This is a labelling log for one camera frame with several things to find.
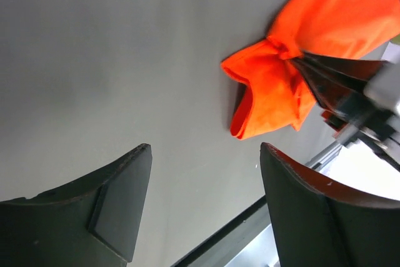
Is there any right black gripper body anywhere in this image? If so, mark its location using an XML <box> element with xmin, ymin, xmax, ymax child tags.
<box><xmin>324</xmin><ymin>61</ymin><xmax>399</xmax><ymax>169</ymax></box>

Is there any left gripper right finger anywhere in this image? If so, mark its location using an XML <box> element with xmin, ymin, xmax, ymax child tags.
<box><xmin>260</xmin><ymin>143</ymin><xmax>399</xmax><ymax>266</ymax></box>

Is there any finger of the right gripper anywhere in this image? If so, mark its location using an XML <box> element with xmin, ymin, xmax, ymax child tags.
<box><xmin>291</xmin><ymin>61</ymin><xmax>352</xmax><ymax>114</ymax></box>
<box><xmin>292</xmin><ymin>53</ymin><xmax>386</xmax><ymax>92</ymax></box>

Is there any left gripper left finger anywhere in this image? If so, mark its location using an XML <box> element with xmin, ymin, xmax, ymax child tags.
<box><xmin>1</xmin><ymin>144</ymin><xmax>152</xmax><ymax>266</ymax></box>

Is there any orange t shirt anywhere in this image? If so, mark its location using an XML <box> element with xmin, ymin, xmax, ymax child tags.
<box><xmin>221</xmin><ymin>0</ymin><xmax>399</xmax><ymax>140</ymax></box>

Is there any aluminium frame rail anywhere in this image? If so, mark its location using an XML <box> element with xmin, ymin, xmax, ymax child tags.
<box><xmin>306</xmin><ymin>143</ymin><xmax>342</xmax><ymax>172</ymax></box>

